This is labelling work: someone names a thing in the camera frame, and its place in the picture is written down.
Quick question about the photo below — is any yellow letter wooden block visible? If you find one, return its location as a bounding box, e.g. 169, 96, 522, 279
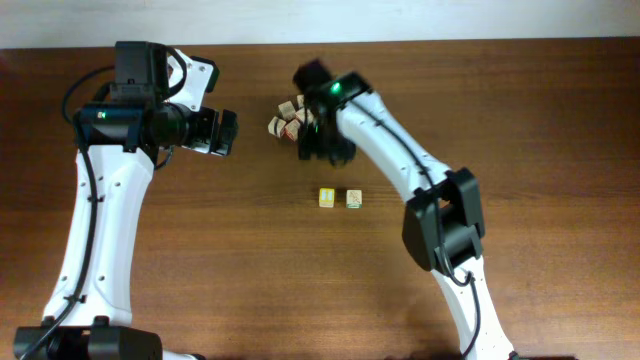
318, 188, 335, 208

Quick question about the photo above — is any teal sided picture block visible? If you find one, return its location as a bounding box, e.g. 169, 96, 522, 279
346, 189, 363, 209

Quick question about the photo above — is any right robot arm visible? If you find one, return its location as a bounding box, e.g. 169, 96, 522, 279
293, 63, 518, 359

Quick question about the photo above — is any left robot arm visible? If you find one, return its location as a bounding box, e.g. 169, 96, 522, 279
13, 41, 238, 359

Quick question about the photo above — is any red edged picture block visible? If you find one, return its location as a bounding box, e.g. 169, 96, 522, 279
284, 119, 301, 142

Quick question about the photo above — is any center picture wooden block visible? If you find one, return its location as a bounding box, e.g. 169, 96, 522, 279
295, 107, 315, 125

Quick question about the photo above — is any upper left picture block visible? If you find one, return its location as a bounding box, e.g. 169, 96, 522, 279
278, 101, 296, 121

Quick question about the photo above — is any leftmost plain wooden block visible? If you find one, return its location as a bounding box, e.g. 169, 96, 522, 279
267, 116, 287, 138

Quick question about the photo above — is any top blue sided block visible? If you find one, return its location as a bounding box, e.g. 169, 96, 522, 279
296, 95, 305, 109

